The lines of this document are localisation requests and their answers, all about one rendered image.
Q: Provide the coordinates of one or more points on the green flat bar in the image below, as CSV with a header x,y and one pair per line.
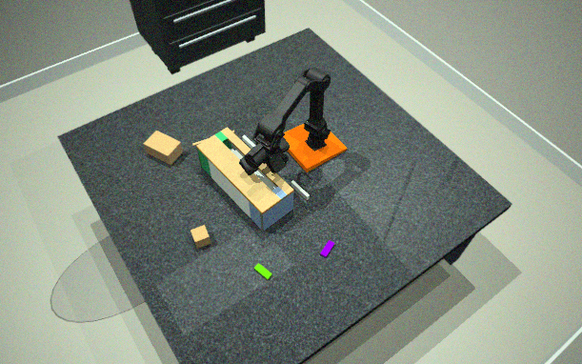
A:
x,y
263,271

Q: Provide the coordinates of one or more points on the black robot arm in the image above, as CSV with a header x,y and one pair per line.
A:
x,y
273,123

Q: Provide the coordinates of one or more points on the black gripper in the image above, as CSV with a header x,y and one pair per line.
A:
x,y
283,147

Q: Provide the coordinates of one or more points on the purple rectangular block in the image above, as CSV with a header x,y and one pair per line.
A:
x,y
327,249

